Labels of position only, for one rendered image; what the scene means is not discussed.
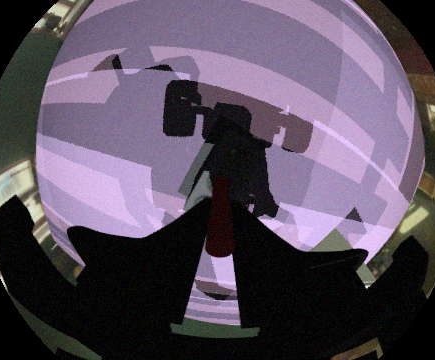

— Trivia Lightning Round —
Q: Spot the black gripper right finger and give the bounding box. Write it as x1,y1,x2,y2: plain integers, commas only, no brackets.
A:
232,200,369,328

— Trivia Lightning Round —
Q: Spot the dark red peg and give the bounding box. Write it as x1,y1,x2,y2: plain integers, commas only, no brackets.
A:
205,176,236,259

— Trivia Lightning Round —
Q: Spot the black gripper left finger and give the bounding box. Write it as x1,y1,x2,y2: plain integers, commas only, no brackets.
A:
66,197,212,324

